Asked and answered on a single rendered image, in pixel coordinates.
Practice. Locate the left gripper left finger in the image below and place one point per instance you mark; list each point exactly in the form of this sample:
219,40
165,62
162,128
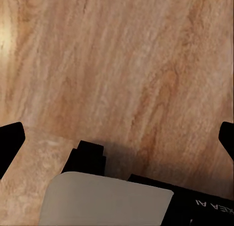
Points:
12,137

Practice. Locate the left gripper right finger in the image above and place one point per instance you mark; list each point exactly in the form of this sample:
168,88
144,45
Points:
226,137

